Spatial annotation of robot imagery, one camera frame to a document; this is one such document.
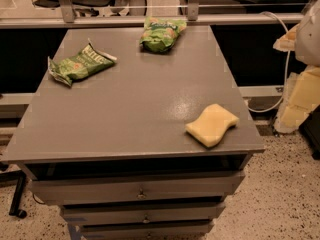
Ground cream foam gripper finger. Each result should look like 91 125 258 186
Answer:
273 25 298 52

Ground green rice chip bag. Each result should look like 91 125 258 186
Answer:
139 17 187 53

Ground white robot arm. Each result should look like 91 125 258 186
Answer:
273 0 320 66

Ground green jalapeno chip bag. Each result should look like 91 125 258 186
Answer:
48 41 117 87

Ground yellow sponge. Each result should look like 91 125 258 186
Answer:
185 104 239 148

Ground grey drawer cabinet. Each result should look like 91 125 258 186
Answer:
4 26 264 240

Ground top drawer knob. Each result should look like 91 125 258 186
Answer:
137 189 147 200

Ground drawer knob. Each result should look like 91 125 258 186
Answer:
137 189 147 200
142 215 150 224

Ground middle drawer knob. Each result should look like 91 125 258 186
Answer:
142 215 150 224

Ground black chair base leg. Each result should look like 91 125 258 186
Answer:
0 162 27 219

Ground white cable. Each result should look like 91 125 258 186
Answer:
247 11 292 114

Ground metal railing frame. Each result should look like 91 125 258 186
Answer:
0 0 320 30

